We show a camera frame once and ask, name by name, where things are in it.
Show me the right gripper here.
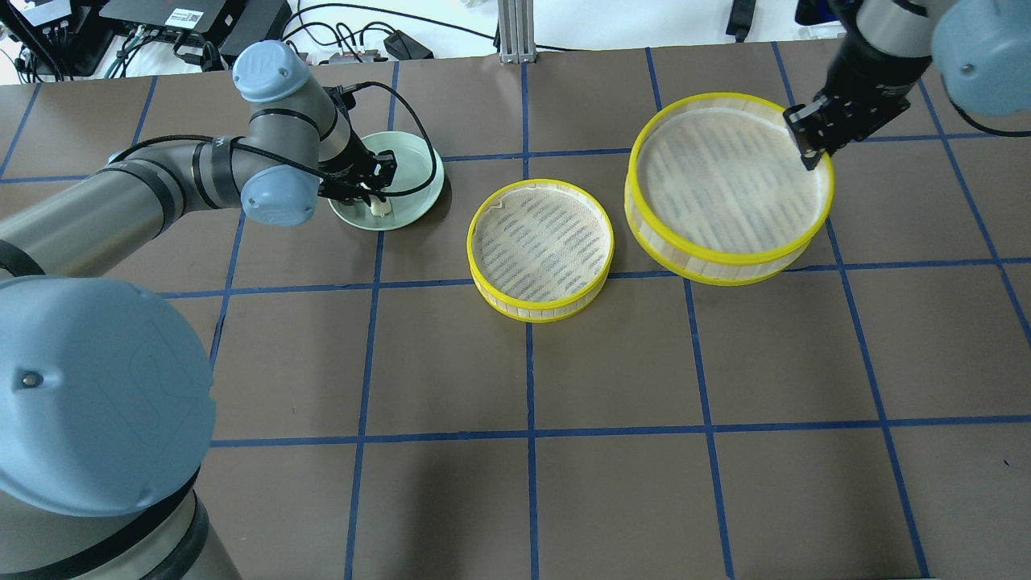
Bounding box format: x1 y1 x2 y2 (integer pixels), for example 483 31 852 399
783 68 913 170

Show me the yellow steamer layer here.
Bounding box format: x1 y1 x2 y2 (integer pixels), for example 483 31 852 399
623 92 835 286
466 179 616 323

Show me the black power adapter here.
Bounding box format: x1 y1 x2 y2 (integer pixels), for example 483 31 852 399
383 30 435 61

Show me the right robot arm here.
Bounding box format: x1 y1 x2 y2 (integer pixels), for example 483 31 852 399
783 1 1030 170

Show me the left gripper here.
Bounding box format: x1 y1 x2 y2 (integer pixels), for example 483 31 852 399
321 143 398 203

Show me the black computer box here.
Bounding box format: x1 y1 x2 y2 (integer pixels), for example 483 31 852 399
100 1 293 63

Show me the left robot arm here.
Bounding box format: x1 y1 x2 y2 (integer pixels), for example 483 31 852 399
1 40 396 579

